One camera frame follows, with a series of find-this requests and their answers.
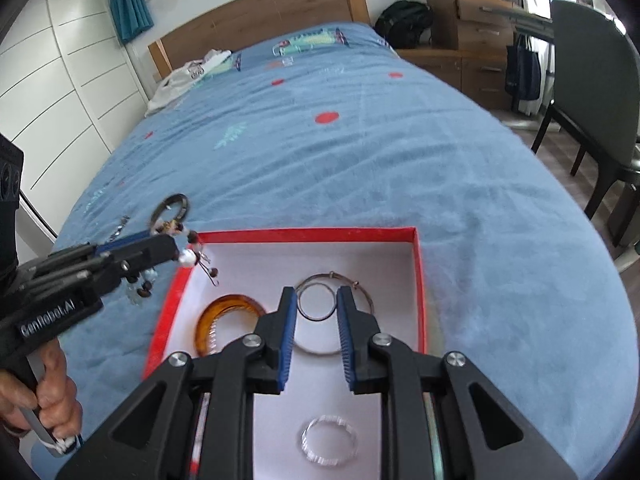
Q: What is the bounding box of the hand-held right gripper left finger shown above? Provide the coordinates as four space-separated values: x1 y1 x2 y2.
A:
55 286 299 480

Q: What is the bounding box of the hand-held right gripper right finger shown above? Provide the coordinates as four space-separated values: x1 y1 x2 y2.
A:
336 285 581 480

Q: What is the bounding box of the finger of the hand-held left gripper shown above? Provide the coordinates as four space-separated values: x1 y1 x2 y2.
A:
95 230 171 257
105 236 182 287

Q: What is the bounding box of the thin silver bangle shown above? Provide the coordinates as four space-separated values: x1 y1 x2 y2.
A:
294 271 377 358

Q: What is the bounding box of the beaded bracelet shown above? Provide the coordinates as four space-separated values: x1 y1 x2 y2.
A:
127 222 221 302

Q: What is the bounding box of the amber bangle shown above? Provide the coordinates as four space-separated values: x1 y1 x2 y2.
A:
196 294 266 359

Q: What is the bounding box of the red box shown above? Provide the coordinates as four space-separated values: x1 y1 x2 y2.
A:
142 226 430 382

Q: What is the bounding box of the twisted silver hoop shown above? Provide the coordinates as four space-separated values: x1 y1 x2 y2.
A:
300 413 359 467

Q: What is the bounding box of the person's left hand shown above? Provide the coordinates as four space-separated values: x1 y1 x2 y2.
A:
0 345 84 442

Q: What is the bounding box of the dark brown bangle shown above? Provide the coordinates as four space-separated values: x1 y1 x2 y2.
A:
148 193 191 234

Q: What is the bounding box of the white wardrobe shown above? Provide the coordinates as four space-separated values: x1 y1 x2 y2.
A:
0 0 146 241

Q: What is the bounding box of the blue printed blanket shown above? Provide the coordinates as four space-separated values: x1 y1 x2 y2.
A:
30 21 632 480

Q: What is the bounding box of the teal curtain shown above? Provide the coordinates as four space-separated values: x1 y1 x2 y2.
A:
105 0 154 45

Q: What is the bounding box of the wooden headboard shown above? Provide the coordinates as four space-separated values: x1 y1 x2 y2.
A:
148 0 372 81

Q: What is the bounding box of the black backpack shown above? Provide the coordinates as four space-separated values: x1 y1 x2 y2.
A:
374 0 435 50

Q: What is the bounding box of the dark tote bag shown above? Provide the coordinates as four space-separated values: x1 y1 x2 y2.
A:
505 34 543 102

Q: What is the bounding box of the wooden drawer cabinet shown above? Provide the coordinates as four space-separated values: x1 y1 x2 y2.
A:
400 0 526 111

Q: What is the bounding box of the grey chair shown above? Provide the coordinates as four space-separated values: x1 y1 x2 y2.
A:
531 0 640 249

